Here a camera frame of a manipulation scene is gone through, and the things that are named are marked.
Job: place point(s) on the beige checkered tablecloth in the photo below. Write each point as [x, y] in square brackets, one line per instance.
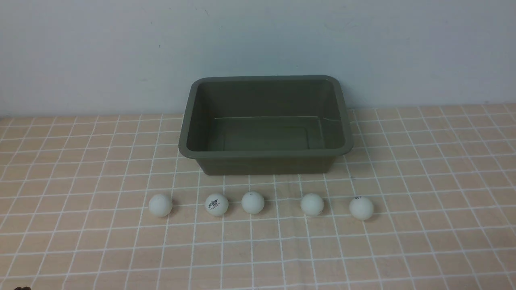
[74, 208]

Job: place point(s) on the white ball with red logo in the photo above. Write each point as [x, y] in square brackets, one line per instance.
[216, 204]

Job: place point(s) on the plain white ball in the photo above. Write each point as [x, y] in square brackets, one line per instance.
[160, 205]

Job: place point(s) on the olive green plastic bin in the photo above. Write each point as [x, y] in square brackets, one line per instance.
[239, 126]

